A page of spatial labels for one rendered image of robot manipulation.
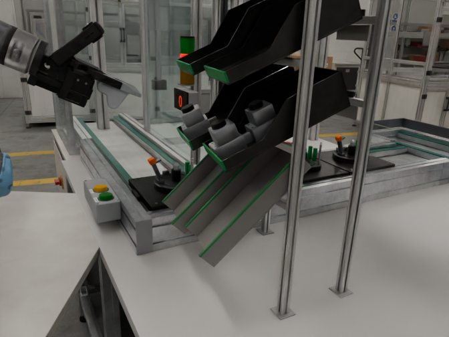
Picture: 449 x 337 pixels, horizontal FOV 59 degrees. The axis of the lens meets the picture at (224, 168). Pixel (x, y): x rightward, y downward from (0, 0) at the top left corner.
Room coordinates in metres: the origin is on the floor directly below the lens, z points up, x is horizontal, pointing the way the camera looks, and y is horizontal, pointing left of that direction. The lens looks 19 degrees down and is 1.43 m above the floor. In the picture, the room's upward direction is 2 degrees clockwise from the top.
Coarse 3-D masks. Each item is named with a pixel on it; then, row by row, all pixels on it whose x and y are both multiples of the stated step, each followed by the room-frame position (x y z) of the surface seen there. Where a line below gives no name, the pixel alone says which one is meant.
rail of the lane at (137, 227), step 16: (80, 144) 1.67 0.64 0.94; (96, 160) 1.40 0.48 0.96; (96, 176) 1.37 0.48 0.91; (112, 176) 1.25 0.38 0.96; (128, 192) 1.11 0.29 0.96; (128, 208) 1.00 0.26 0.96; (128, 224) 0.98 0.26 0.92; (144, 224) 0.93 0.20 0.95; (128, 240) 0.99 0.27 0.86; (144, 240) 0.93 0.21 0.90
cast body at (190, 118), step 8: (192, 104) 0.90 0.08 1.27; (184, 112) 0.88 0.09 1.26; (192, 112) 0.88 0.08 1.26; (200, 112) 0.88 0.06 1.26; (184, 120) 0.87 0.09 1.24; (192, 120) 0.88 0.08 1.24; (200, 120) 0.88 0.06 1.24; (208, 120) 0.90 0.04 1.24; (184, 128) 0.88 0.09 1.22; (192, 128) 0.88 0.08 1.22; (200, 128) 0.88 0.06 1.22; (192, 136) 0.88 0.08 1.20
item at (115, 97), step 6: (114, 78) 0.82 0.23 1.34; (102, 84) 0.80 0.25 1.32; (126, 84) 0.82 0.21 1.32; (102, 90) 0.80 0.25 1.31; (108, 90) 0.81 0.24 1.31; (114, 90) 0.81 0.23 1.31; (120, 90) 0.81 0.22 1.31; (126, 90) 0.81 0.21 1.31; (132, 90) 0.82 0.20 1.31; (108, 96) 0.81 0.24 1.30; (114, 96) 0.81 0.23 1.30; (120, 96) 0.82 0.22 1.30; (138, 96) 0.84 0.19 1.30; (108, 102) 0.81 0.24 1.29; (114, 102) 0.81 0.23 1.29; (120, 102) 0.82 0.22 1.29; (114, 108) 0.81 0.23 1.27
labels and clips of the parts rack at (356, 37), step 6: (342, 30) 0.89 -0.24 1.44; (348, 30) 0.87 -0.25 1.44; (354, 30) 0.86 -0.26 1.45; (360, 30) 0.85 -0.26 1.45; (366, 30) 0.83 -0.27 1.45; (342, 36) 0.89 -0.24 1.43; (348, 36) 0.87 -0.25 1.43; (354, 36) 0.86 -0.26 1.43; (360, 36) 0.84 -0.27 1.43; (366, 36) 0.83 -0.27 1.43; (348, 90) 0.85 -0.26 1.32; (348, 96) 0.84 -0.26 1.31; (348, 108) 0.85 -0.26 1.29; (354, 108) 0.83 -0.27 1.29; (336, 114) 0.88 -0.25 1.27; (342, 114) 0.86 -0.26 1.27; (348, 114) 0.85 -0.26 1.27; (354, 114) 0.83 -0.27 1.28; (276, 204) 0.75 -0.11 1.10; (282, 204) 0.73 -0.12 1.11
